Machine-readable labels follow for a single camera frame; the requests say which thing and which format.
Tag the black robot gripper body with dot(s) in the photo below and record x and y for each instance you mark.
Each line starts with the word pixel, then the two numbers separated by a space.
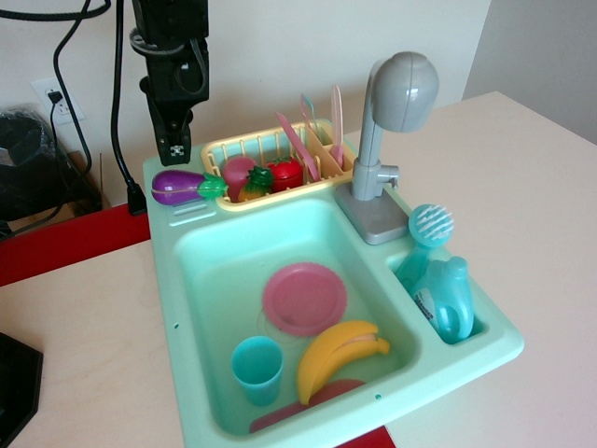
pixel 177 75

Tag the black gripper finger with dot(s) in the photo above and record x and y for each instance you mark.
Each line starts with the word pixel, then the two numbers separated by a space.
pixel 160 133
pixel 180 137

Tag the purple toy eggplant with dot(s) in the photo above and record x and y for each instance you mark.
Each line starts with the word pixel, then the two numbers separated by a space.
pixel 174 187

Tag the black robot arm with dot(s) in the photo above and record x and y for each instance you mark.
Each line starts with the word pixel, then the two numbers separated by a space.
pixel 172 37

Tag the pink toy plate in rack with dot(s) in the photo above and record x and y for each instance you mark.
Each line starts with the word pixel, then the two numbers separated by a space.
pixel 296 142

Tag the toy pineapple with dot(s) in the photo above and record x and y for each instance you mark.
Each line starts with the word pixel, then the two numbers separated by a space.
pixel 259 184

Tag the yellow dish rack basket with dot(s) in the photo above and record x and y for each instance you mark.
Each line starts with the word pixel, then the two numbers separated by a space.
pixel 269 145

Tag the red toy tomato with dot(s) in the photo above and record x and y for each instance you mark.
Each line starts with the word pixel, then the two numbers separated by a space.
pixel 286 174

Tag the blue pink toy utensil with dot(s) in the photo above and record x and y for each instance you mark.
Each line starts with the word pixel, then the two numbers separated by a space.
pixel 307 111

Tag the black trash bin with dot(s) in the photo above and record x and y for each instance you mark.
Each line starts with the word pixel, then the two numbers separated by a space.
pixel 39 178

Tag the red table surface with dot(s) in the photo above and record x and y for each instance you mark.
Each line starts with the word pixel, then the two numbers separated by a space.
pixel 71 241

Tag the grey toy faucet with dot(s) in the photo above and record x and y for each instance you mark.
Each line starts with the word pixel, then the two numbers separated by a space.
pixel 400 96

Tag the mint green toy sink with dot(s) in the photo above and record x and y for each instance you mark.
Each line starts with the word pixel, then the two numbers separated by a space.
pixel 212 267

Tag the teal toy cup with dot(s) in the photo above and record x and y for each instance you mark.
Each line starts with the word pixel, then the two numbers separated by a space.
pixel 257 364

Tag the yellow toy banana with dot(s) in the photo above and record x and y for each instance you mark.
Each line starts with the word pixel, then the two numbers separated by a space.
pixel 333 349

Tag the teal dish brush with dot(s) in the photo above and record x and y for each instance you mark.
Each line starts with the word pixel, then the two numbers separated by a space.
pixel 430 227

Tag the black object at left edge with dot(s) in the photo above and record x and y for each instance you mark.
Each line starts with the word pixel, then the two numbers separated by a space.
pixel 21 374

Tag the teal toy detergent bottle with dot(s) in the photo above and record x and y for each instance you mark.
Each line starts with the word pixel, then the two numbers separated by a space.
pixel 443 295

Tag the white wall outlet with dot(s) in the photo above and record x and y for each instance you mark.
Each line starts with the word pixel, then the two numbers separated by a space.
pixel 52 97

